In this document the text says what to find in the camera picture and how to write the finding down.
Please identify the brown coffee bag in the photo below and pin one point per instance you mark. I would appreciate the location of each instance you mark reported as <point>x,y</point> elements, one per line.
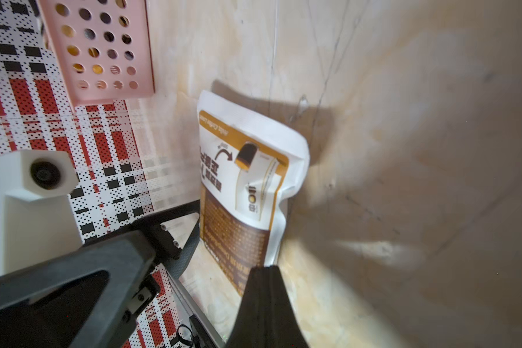
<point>250,165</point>

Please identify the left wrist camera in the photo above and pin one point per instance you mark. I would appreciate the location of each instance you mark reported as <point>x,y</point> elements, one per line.
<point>37,223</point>

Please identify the pink plastic basket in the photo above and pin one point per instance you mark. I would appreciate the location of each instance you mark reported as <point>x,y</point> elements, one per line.
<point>102,49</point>

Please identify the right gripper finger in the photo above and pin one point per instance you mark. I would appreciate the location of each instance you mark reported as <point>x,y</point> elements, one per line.
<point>266,317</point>

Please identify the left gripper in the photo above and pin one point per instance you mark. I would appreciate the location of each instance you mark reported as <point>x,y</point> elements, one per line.
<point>92,297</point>

